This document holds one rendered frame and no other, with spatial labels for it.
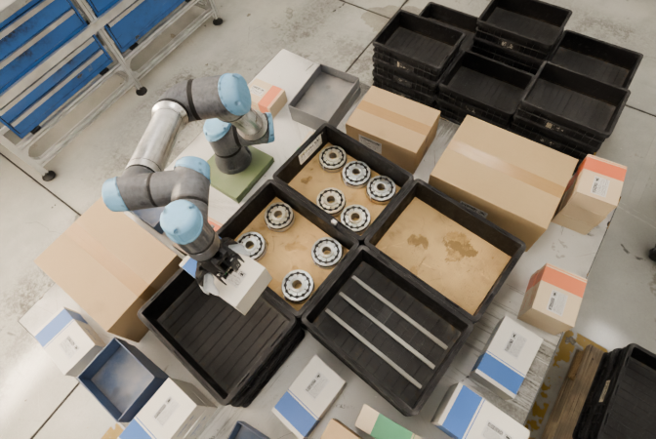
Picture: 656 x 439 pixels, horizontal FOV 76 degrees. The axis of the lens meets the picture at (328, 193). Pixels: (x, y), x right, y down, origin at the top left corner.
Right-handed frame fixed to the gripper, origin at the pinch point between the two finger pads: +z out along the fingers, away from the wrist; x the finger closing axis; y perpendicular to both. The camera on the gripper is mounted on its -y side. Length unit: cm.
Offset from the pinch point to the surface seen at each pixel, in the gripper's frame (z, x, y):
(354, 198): 28, 48, 9
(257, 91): 34, 73, -59
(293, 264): 28.4, 16.5, 5.0
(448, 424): 23, 3, 67
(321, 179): 28, 49, -6
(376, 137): 26, 74, 2
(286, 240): 28.4, 22.2, -2.2
